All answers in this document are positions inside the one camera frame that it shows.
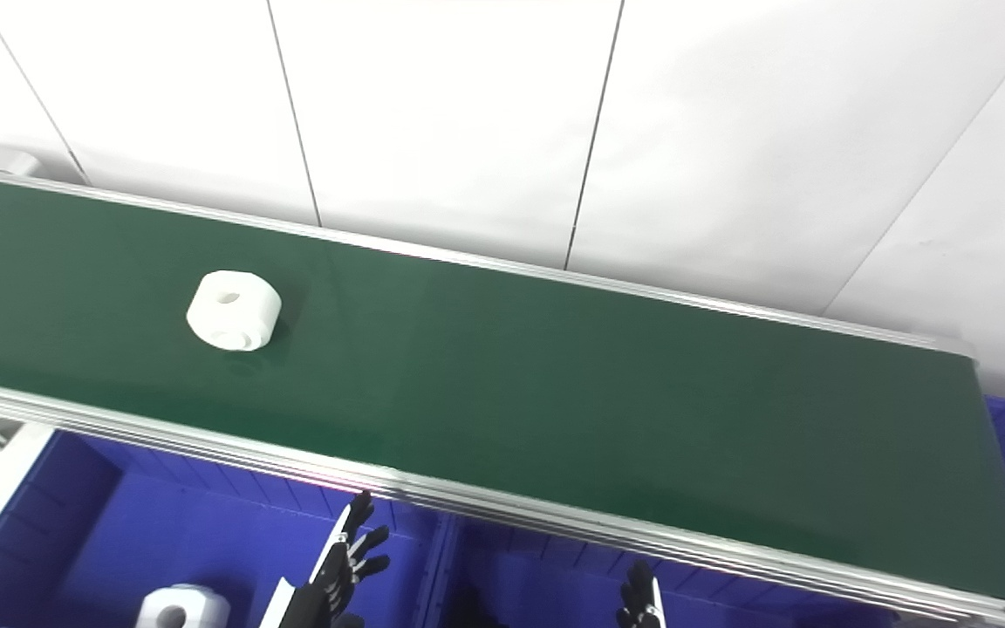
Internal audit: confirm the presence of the green conveyor belt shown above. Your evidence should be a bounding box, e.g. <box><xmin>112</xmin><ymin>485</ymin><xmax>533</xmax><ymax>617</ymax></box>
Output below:
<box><xmin>0</xmin><ymin>170</ymin><xmax>1005</xmax><ymax>603</ymax></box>
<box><xmin>0</xmin><ymin>140</ymin><xmax>1005</xmax><ymax>628</ymax></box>

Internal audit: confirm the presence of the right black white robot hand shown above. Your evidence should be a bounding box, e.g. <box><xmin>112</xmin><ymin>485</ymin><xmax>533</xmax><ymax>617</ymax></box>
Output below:
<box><xmin>616</xmin><ymin>561</ymin><xmax>666</xmax><ymax>628</ymax></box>

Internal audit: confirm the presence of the white cylindrical part with hole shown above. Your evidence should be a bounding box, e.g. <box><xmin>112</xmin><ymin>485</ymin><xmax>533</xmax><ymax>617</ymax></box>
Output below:
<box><xmin>136</xmin><ymin>583</ymin><xmax>231</xmax><ymax>628</ymax></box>
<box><xmin>186</xmin><ymin>270</ymin><xmax>283</xmax><ymax>352</ymax></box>

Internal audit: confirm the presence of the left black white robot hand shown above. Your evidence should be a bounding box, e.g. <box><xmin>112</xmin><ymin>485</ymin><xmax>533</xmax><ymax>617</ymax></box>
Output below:
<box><xmin>260</xmin><ymin>490</ymin><xmax>392</xmax><ymax>628</ymax></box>

